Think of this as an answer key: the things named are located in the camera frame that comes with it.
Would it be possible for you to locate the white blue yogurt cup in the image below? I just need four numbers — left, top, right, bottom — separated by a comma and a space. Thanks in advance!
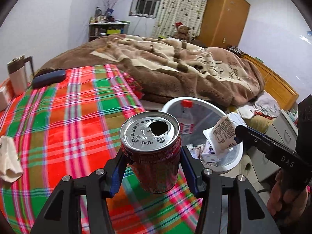
203, 113, 247, 159

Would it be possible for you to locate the beige paper bag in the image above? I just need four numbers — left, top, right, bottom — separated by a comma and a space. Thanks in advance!
0, 136, 24, 183

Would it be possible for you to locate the clear bottle red cap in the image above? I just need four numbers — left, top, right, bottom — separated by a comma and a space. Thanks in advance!
178, 100, 194, 135

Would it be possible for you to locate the red drink can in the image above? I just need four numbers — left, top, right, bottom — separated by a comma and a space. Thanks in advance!
120, 111, 181, 194

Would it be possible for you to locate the purple drink carton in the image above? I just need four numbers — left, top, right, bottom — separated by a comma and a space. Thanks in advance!
189, 142, 220, 164

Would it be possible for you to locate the white round trash bin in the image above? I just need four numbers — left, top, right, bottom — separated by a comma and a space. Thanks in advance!
161, 97, 243, 174

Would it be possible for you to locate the person right hand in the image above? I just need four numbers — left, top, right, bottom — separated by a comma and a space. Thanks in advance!
267, 171, 310, 220

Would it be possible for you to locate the plaid tablecloth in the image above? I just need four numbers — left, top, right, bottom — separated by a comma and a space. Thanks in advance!
1, 65, 201, 233

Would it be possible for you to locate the white orange cardboard box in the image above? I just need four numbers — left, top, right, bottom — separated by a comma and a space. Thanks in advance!
0, 79, 15, 111

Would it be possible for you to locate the dark blue glasses case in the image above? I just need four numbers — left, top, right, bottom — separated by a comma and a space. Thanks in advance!
32, 69, 66, 89

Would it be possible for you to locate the brown patterned blanket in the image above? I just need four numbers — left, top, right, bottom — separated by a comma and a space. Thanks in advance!
44, 34, 265, 107

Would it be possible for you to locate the wooden wardrobe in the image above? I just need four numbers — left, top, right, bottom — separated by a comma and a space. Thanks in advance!
196, 0, 250, 49

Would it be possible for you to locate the teddy bear santa hat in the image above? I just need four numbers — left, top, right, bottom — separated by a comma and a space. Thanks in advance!
172, 22, 191, 41

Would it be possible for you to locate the floral curtain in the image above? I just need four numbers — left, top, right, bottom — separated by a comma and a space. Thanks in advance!
151, 0, 207, 39

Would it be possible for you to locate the dark shelf desk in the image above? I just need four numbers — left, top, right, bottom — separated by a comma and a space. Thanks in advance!
89, 21, 130, 42

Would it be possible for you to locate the barred window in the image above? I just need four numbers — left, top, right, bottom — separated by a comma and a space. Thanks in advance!
129, 0, 162, 19

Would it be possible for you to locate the vase with branches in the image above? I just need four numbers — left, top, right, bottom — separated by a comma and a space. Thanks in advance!
101, 0, 119, 17

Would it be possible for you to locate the wooden bed frame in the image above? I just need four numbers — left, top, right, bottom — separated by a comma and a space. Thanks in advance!
242, 54, 299, 110

